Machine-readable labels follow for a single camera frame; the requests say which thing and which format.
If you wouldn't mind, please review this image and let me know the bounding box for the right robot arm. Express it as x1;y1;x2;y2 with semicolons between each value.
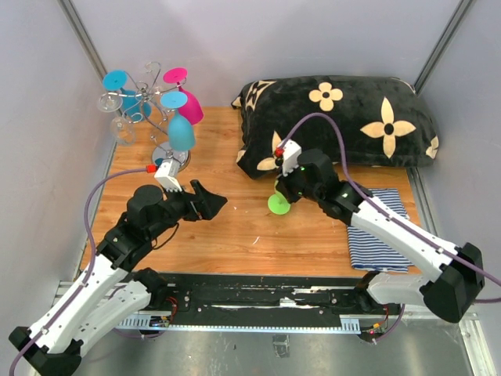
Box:
275;145;485;324

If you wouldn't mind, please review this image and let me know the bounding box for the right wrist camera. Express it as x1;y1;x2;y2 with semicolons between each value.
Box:
274;139;302;176

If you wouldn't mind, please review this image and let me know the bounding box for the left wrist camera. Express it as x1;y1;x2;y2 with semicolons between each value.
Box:
146;158;183;193

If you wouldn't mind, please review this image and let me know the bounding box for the pink wine glass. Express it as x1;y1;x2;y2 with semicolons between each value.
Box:
162;67;205;125

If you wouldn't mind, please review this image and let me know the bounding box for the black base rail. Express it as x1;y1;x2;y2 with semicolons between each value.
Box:
118;273;401;334

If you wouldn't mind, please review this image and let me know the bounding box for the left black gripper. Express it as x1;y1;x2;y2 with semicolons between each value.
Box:
147;179;227;240

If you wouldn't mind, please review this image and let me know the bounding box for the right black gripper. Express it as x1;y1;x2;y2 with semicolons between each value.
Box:
274;159;321;205

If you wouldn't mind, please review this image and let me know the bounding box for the green wine glass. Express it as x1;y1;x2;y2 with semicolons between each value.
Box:
268;180;291;215

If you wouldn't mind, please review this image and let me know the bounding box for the light blue wine glass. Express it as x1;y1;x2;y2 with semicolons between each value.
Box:
160;91;196;152

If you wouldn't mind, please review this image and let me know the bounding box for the dark blue wine glass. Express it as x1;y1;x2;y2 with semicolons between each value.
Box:
103;70;152;122

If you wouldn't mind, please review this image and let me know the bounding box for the black floral pillow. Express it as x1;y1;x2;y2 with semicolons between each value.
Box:
232;75;439;179

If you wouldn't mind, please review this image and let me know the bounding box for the clear wine glass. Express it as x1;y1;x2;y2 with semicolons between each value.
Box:
144;61;161;76
97;92;135;146

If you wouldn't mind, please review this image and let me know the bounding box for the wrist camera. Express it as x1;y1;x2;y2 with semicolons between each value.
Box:
146;158;183;193
274;139;302;176

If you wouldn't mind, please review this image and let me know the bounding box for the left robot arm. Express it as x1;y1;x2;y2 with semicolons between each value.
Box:
9;180;227;375

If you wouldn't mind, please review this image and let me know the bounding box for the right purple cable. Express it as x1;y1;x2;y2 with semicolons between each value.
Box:
279;112;501;306

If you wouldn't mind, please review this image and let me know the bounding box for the chrome wine glass rack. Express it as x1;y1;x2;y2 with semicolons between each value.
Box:
117;60;193;172

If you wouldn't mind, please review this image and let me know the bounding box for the blue striped cloth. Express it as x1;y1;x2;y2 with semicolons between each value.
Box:
347;188;413;273

